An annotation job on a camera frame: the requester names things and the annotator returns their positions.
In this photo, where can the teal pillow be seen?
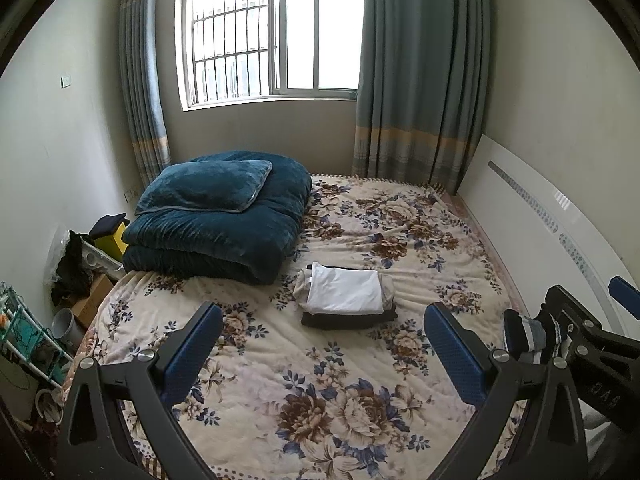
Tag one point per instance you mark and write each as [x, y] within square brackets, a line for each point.
[205, 187]

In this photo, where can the cardboard box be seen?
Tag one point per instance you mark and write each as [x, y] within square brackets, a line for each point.
[90, 302]

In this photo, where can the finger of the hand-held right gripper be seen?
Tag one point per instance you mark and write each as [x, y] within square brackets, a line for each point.
[626, 295]
[570, 317]

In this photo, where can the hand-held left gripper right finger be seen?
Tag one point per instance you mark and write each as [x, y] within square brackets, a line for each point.
[452, 355]

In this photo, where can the folded dark striped clothes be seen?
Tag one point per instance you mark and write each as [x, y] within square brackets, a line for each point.
[522, 337]

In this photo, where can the wide teal curtain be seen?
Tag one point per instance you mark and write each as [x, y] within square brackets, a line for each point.
[420, 85]

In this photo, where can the black clothes heap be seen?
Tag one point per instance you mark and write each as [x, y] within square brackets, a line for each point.
[72, 270]

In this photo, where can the white headboard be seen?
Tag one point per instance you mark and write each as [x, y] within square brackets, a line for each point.
[525, 220]

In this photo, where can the teal folded quilt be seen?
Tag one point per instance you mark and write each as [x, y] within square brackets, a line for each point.
[220, 240]

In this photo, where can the white plastic frame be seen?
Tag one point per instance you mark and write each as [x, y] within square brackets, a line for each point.
[102, 262]

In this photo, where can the window with metal bars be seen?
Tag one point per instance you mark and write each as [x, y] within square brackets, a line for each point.
[275, 35]

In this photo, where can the dark navy cloth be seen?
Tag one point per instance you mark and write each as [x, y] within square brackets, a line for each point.
[107, 225]

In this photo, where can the grey bucket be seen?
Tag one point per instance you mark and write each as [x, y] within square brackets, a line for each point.
[67, 332]

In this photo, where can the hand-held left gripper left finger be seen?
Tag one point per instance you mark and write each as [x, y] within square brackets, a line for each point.
[192, 355]

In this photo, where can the floral bed blanket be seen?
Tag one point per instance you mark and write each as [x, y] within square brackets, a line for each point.
[280, 390]

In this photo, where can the wall socket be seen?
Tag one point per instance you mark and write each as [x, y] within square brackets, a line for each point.
[131, 193]

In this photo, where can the folded black garment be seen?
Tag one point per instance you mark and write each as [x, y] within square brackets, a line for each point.
[350, 321]

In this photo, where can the narrow teal curtain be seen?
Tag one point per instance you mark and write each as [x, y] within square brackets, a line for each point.
[145, 85]

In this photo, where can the folded beige garment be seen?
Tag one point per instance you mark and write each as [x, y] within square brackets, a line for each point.
[300, 290]

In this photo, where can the white t-shirt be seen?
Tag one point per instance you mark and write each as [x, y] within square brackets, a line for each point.
[345, 290]

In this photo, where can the yellow box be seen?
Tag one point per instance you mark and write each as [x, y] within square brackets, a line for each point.
[112, 245]

